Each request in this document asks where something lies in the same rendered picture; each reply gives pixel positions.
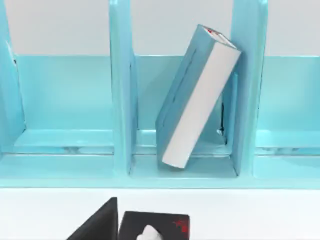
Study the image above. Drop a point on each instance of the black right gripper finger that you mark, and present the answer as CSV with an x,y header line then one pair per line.
x,y
102,222

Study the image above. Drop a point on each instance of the black tissue box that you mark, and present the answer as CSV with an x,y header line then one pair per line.
x,y
162,225

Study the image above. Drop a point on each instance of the light blue rack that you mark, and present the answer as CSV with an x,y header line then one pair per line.
x,y
75,100

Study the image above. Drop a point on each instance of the light blue book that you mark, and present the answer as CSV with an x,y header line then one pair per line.
x,y
185,105

